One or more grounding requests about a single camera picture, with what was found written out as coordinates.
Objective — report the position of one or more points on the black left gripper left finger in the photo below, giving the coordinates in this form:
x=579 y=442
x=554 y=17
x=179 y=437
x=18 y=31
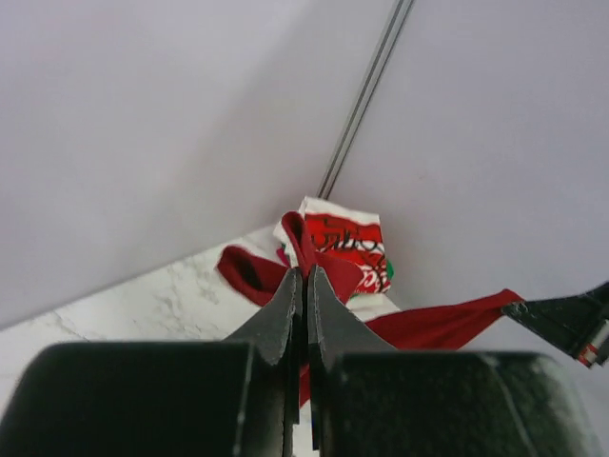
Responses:
x=234 y=397

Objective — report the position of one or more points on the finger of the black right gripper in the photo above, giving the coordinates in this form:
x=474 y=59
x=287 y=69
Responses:
x=577 y=325

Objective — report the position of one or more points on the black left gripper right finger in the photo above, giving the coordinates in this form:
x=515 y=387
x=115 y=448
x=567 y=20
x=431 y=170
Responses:
x=368 y=398

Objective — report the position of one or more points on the dark red t-shirt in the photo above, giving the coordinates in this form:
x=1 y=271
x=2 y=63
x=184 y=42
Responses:
x=443 y=327

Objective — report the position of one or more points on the folded green t-shirt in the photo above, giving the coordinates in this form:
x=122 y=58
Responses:
x=390 y=272

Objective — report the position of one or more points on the folded coca-cola t-shirt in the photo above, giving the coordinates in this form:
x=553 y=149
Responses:
x=354 y=236

